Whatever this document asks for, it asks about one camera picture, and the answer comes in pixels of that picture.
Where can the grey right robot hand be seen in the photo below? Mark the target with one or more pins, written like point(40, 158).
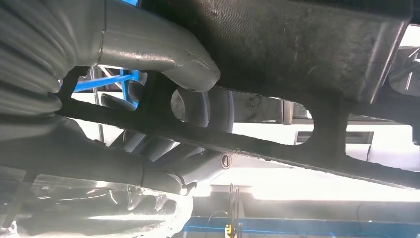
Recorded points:
point(147, 42)

